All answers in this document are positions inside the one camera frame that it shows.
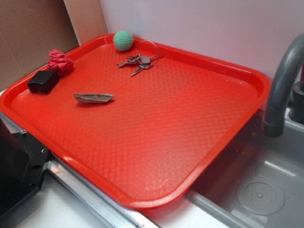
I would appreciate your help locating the grey plastic faucet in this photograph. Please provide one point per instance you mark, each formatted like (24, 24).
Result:
(287, 90)

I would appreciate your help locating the grey plastic sink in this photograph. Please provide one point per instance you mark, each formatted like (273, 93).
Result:
(256, 181)

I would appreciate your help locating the green crocheted ball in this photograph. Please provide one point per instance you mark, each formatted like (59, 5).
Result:
(123, 40)

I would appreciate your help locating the red plastic tray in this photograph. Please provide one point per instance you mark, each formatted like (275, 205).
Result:
(162, 129)

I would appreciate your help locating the brown cardboard panel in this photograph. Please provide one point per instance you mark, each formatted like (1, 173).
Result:
(29, 30)

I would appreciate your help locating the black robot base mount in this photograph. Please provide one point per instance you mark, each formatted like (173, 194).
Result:
(23, 161)

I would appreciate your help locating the metal rail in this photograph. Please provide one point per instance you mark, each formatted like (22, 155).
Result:
(66, 200)

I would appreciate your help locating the small black box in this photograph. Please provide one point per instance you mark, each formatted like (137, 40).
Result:
(43, 81)

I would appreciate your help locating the light wooden board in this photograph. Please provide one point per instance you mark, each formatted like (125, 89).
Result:
(87, 19)

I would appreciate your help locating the crumpled red cloth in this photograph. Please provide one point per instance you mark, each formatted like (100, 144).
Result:
(60, 62)

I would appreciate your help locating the silver keys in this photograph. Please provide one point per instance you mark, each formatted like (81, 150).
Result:
(143, 62)

